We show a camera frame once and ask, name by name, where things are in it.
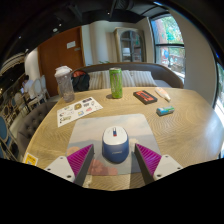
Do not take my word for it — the striped cushion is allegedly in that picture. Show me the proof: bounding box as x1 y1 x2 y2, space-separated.
88 70 112 90
129 70 158 88
120 69 136 88

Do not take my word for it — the grey floral print mouse pad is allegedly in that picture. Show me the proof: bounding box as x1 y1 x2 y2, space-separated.
65 113 163 177

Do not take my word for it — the small teal and white box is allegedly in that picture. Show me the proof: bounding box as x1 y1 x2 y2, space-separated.
156 105 175 117

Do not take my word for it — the white and blue computer mouse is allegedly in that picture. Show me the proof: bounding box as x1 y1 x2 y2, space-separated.
101 125 130 164

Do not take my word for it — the white sticker sheet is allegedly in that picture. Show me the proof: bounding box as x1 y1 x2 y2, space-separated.
56 96 104 128

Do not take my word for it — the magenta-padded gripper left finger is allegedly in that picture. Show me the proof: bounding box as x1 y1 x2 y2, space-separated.
44 143 95 187

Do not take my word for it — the clear shaker bottle white lid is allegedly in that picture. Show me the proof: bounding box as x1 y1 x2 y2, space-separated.
54 65 76 103

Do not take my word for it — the blue chair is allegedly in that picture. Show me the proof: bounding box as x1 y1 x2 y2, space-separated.
0 114 19 161

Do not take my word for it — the group of white chairs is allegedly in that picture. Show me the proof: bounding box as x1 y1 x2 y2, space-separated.
13 74 51 111

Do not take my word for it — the white squeeze tube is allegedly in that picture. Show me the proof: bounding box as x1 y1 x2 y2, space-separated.
154 86 172 102

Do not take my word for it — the person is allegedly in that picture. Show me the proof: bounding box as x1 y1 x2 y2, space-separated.
20 74 34 96

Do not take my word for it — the brown curved sofa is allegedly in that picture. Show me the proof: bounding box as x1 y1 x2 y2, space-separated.
71 61 184 93

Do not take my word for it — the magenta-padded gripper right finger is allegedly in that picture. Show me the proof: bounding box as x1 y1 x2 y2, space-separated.
134 143 184 185

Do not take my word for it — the white sign on door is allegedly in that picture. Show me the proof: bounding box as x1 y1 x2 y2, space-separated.
66 40 77 50

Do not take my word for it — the window with dark frame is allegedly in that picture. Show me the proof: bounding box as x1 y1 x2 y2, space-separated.
213 63 224 158
150 14 186 84

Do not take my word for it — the brown wooden door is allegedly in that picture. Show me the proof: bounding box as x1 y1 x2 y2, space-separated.
37 26 85 98

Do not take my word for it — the yellow sticker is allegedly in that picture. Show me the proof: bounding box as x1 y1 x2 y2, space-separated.
23 152 39 167

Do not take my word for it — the black backpack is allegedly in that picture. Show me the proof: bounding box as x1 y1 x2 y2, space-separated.
71 70 91 93

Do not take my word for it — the grey tufted chair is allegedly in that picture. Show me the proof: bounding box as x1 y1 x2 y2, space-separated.
16 100 59 158

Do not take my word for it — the green drink can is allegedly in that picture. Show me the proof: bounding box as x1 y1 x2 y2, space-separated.
108 67 124 100

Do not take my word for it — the black box with red print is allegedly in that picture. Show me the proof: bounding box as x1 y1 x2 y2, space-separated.
132 89 158 106

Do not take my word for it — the arched glass door cabinet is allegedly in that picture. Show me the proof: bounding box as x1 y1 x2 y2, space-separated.
113 27 147 63

